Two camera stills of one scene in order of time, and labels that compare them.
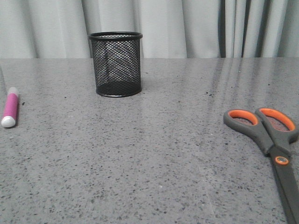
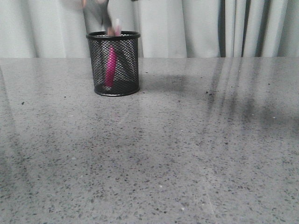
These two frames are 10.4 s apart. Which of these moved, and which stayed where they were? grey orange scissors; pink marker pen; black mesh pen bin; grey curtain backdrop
Moved: grey orange scissors; pink marker pen
Stayed: grey curtain backdrop; black mesh pen bin
